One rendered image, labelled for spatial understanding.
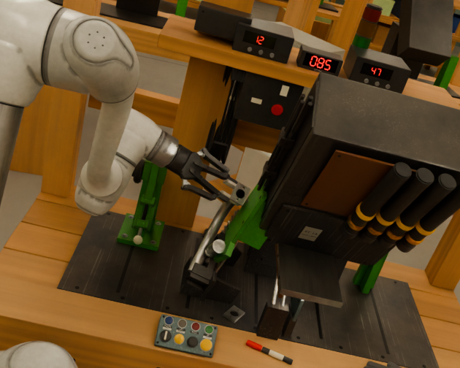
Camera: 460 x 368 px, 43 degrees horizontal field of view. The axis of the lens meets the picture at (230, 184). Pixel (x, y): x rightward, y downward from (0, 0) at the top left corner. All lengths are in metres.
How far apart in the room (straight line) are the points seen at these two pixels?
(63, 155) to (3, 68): 0.99
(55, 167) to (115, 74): 1.06
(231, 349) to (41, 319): 0.48
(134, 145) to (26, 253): 0.49
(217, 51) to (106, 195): 0.50
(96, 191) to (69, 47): 0.59
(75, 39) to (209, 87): 0.89
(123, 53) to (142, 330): 0.82
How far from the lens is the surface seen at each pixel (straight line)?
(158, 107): 1.91
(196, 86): 1.77
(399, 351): 1.81
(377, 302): 1.95
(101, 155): 1.31
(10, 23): 0.98
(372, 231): 1.39
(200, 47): 1.61
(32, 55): 0.98
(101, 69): 0.93
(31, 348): 1.07
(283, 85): 1.65
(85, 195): 1.48
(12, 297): 1.59
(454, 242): 2.12
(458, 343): 2.01
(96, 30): 0.93
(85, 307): 1.58
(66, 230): 1.87
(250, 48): 1.63
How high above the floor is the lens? 1.97
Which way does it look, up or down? 28 degrees down
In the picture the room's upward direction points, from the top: 17 degrees clockwise
